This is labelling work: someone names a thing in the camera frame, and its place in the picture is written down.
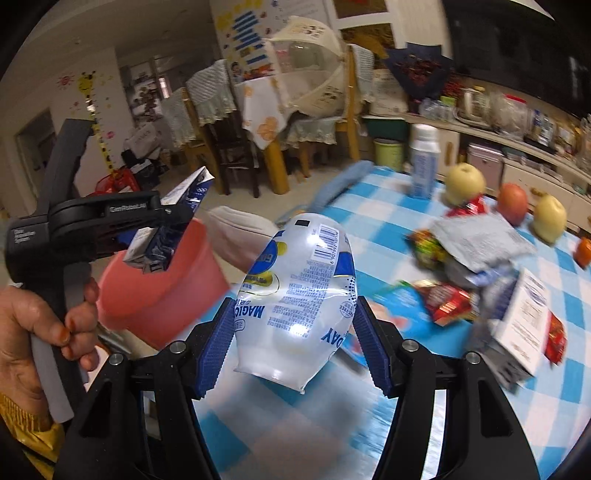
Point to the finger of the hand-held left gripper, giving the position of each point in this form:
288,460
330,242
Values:
178,211
124,237

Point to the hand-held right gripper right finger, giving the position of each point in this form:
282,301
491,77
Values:
376,350

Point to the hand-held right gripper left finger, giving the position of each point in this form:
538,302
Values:
214,346

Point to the blue white milk carton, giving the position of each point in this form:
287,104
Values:
187,194

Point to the pink plastic bucket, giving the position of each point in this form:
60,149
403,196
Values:
184,286

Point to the white blue drink pouch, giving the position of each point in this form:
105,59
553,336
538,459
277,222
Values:
295,295

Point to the large white foil packet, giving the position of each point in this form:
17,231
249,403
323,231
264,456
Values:
480,240

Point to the person's left hand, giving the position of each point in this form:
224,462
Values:
23,332

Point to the light blue packet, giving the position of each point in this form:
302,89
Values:
406,318

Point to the white cushion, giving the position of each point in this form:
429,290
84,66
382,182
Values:
240,230

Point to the red crinkled wrapper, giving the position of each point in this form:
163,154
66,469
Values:
448,302

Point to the wooden chair with lace cover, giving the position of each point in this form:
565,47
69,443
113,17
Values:
178,115
360,74
212,106

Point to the red yellow green wrapper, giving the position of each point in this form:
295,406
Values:
427,249

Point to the blue checkered tablecloth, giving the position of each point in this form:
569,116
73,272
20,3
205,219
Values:
383,221

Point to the orange print tablecloth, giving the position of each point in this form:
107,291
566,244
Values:
261,110

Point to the white cardboard box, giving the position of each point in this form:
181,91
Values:
521,314

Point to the blue chair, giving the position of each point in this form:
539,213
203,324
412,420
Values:
341,182

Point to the red flat wrapper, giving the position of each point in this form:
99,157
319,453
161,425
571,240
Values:
556,339

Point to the yellow apple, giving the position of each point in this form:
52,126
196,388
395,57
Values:
464,182
550,219

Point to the mesh food cover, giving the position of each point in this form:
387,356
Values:
304,64

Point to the green bin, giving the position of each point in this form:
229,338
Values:
388,154

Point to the white plastic bottle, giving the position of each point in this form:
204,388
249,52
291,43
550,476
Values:
422,157

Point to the red apple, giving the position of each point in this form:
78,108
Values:
512,203

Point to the silver case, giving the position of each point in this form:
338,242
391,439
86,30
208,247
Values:
484,160

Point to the small orange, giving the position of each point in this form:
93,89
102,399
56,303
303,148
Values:
584,251

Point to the white sack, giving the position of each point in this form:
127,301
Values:
388,92

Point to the white kettle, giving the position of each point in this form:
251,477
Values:
471,104

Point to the blue wrapped flower bouquet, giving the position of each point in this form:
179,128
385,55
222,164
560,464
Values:
415,69

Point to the black television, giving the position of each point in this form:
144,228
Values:
508,41

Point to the giraffe wall sticker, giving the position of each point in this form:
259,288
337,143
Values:
90,101

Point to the wall poster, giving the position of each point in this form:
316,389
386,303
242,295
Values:
240,37

